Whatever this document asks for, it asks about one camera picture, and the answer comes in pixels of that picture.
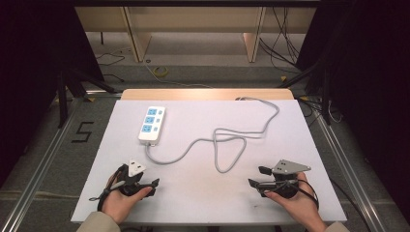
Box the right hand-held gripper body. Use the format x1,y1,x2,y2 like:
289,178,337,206
271,159,312,199

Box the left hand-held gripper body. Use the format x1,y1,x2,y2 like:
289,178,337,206
116,158,147,197

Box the person's left hand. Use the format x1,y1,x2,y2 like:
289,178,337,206
101,173,153,225

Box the person's right hand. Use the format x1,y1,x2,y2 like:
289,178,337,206
263,171,321,230

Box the white table mat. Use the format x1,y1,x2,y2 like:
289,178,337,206
70,99,348,224

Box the white power strip blue sockets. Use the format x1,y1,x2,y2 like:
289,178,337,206
137,105,166,145

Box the wooden table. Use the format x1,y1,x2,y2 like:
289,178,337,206
120,88,295,102

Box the black metal stand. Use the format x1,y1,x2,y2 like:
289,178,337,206
278,59,333,126
56,69,118,130

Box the yellow tape roll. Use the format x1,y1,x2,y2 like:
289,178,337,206
152,66,169,78

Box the beige wooden bench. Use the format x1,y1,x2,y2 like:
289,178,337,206
74,6,317,64

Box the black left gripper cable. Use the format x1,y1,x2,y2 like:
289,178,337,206
88,164,128,213

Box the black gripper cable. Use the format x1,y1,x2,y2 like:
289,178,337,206
88,164,128,213
257,179,320,211

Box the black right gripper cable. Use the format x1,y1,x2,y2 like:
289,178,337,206
257,179,320,211

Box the grey power strip cable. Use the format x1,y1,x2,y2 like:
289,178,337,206
144,96,280,174

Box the metal floor rail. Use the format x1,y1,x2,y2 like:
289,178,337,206
0,96,85,232
310,102,388,232

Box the thin black floor cable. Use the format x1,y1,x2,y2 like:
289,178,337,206
95,51,126,83

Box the bundle of black floor cables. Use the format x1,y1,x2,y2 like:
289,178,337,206
258,7,315,75

